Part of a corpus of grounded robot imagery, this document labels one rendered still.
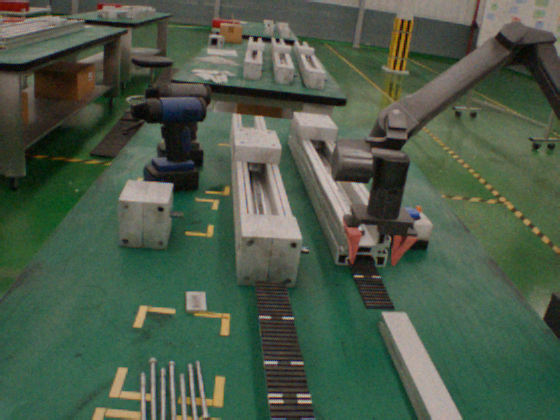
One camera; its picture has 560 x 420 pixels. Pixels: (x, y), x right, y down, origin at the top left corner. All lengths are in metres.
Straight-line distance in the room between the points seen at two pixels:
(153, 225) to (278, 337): 0.36
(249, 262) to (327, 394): 0.28
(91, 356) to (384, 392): 0.40
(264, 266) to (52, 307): 0.34
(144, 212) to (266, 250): 0.24
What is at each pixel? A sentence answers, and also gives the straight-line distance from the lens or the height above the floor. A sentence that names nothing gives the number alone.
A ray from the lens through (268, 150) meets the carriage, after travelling 1.23.
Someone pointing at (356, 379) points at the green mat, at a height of 0.78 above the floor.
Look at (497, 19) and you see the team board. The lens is 7.21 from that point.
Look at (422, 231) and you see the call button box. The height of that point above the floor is 0.82.
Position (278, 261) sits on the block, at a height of 0.83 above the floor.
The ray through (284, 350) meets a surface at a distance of 0.71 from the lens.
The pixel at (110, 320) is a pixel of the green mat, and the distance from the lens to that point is 0.81.
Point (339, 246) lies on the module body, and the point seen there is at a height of 0.81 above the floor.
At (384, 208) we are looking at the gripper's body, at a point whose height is 0.94.
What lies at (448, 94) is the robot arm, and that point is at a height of 1.12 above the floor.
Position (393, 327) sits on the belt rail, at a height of 0.81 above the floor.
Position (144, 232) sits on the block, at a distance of 0.98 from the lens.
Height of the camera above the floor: 1.25
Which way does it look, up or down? 23 degrees down
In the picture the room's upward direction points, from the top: 8 degrees clockwise
